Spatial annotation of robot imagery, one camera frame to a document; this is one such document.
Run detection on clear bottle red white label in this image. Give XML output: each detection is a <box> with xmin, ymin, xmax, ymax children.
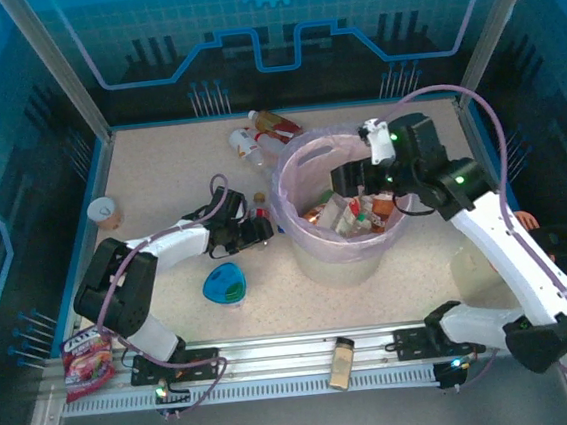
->
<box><xmin>340</xmin><ymin>202</ymin><xmax>373</xmax><ymax>238</ymax></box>

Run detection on white plastic bottle red cap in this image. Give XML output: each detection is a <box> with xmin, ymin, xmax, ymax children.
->
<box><xmin>227</xmin><ymin>125</ymin><xmax>265</xmax><ymax>161</ymax></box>

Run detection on pink plastic bin liner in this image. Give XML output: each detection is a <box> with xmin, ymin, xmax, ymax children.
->
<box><xmin>261</xmin><ymin>116</ymin><xmax>414</xmax><ymax>270</ymax></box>

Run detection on translucent white waste bin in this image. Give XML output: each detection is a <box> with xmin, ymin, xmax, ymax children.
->
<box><xmin>267</xmin><ymin>116</ymin><xmax>417</xmax><ymax>295</ymax></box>

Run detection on blue triangular lidded container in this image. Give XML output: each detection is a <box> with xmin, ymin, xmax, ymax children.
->
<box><xmin>199</xmin><ymin>259</ymin><xmax>250</xmax><ymax>313</ymax></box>

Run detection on clear crumpled plastic bottle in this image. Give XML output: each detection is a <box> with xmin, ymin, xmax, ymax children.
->
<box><xmin>254</xmin><ymin>131</ymin><xmax>293</xmax><ymax>169</ymax></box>

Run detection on tea bottle yellow cap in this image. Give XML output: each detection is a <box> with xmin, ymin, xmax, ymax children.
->
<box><xmin>247</xmin><ymin>104</ymin><xmax>305</xmax><ymax>144</ymax></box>

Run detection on translucent plastic container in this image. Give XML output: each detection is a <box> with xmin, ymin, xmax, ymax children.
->
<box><xmin>446</xmin><ymin>238</ymin><xmax>512</xmax><ymax>308</ymax></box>

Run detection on orange plastic object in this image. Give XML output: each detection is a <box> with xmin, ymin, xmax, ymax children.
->
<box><xmin>481</xmin><ymin>207</ymin><xmax>546</xmax><ymax>274</ymax></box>

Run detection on peach cup grey lid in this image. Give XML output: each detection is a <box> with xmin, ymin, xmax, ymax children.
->
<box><xmin>84</xmin><ymin>194</ymin><xmax>126</xmax><ymax>231</ymax></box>

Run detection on tan spice jar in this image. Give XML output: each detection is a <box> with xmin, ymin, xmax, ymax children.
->
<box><xmin>324</xmin><ymin>334</ymin><xmax>361</xmax><ymax>393</ymax></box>

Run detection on purple red candy bag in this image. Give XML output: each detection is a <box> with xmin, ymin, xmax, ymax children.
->
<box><xmin>57</xmin><ymin>329</ymin><xmax>120</xmax><ymax>404</ymax></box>

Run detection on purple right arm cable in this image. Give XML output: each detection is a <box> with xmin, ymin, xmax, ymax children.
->
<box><xmin>375</xmin><ymin>73</ymin><xmax>567</xmax><ymax>425</ymax></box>

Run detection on aluminium extrusion rail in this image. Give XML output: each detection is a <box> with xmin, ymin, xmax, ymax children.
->
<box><xmin>40</xmin><ymin>304</ymin><xmax>567</xmax><ymax>403</ymax></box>

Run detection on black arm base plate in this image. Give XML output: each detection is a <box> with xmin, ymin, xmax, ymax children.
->
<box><xmin>392</xmin><ymin>322</ymin><xmax>479</xmax><ymax>363</ymax></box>
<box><xmin>127</xmin><ymin>345</ymin><xmax>224</xmax><ymax>388</ymax></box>

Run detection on slotted grey cable duct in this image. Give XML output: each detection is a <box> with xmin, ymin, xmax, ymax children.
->
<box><xmin>59</xmin><ymin>361</ymin><xmax>442</xmax><ymax>422</ymax></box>

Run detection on aluminium frame post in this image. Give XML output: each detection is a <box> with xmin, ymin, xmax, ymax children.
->
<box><xmin>0</xmin><ymin>0</ymin><xmax>113</xmax><ymax>152</ymax></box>
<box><xmin>446</xmin><ymin>0</ymin><xmax>555</xmax><ymax>109</ymax></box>

